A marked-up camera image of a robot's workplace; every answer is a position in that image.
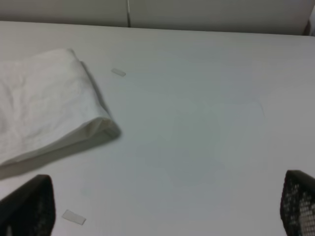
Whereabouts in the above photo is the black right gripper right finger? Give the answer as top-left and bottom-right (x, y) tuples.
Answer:
(280, 170), (315, 236)

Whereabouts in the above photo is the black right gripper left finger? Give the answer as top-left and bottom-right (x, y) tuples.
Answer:
(0, 175), (56, 236)

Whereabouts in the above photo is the white short sleeve t-shirt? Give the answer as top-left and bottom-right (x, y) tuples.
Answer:
(0, 49), (121, 179)

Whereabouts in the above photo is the clear tape strip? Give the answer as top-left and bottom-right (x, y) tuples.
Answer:
(111, 68), (126, 77)
(62, 209), (86, 225)

